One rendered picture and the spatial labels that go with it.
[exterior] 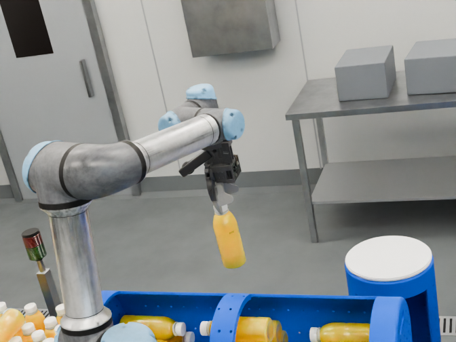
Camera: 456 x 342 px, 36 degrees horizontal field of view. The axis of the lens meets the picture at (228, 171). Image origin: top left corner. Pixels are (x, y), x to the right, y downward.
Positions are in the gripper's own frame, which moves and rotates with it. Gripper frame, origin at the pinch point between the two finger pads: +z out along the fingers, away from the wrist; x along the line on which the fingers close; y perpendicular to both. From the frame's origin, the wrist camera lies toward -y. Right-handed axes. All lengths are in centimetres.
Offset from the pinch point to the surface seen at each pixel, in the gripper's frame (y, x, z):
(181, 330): -14.0, -16.5, 30.3
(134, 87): -178, 321, 57
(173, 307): -19.6, -6.9, 29.2
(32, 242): -78, 17, 18
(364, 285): 32, 21, 42
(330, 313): 27.6, -9.1, 30.5
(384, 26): 18, 316, 36
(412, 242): 46, 42, 40
